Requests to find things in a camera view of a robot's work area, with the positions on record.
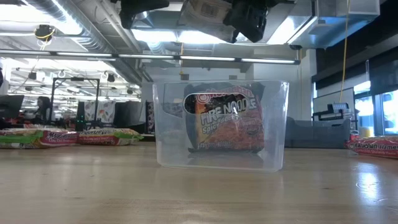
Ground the black partition panel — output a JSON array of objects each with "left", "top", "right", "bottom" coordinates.
[{"left": 113, "top": 101, "right": 147, "bottom": 134}]

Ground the long ceiling light bar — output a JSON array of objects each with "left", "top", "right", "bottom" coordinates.
[{"left": 0, "top": 49, "right": 302, "bottom": 65}]

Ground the white noodle packet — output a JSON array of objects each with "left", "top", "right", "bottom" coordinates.
[{"left": 178, "top": 0, "right": 240, "bottom": 44}]

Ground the black desktop device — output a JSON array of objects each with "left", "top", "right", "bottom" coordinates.
[{"left": 312, "top": 102, "right": 351, "bottom": 122}]

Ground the large silver ventilation duct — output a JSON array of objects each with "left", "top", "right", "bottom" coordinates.
[{"left": 287, "top": 0, "right": 382, "bottom": 50}]

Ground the person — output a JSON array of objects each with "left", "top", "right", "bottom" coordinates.
[{"left": 30, "top": 95, "right": 53, "bottom": 125}]

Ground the white patterned cloth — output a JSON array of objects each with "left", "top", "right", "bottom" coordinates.
[{"left": 83, "top": 100, "right": 116, "bottom": 124}]

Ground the black computer monitor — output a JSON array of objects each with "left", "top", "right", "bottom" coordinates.
[{"left": 0, "top": 95, "right": 25, "bottom": 119}]

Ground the grey plastic bin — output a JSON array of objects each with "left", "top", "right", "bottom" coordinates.
[{"left": 284, "top": 116, "right": 352, "bottom": 149}]

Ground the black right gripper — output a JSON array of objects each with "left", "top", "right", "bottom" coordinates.
[{"left": 223, "top": 0, "right": 295, "bottom": 44}]

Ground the lime chili shrimp ramen packet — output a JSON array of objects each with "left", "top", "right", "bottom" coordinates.
[
  {"left": 0, "top": 128, "right": 79, "bottom": 149},
  {"left": 77, "top": 128, "right": 144, "bottom": 147},
  {"left": 345, "top": 135, "right": 398, "bottom": 159}
]

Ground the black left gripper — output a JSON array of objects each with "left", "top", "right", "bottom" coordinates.
[{"left": 119, "top": 0, "right": 170, "bottom": 30}]

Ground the round silver ventilation duct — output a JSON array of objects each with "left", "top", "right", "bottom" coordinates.
[{"left": 24, "top": 0, "right": 147, "bottom": 85}]

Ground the black fire noodle packet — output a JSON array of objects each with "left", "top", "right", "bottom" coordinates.
[{"left": 183, "top": 82, "right": 266, "bottom": 154}]

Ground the black ceiling cord reel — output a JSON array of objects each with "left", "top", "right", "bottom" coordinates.
[{"left": 33, "top": 24, "right": 57, "bottom": 40}]

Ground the clear plastic container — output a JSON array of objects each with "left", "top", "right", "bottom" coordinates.
[{"left": 152, "top": 80, "right": 290, "bottom": 173}]

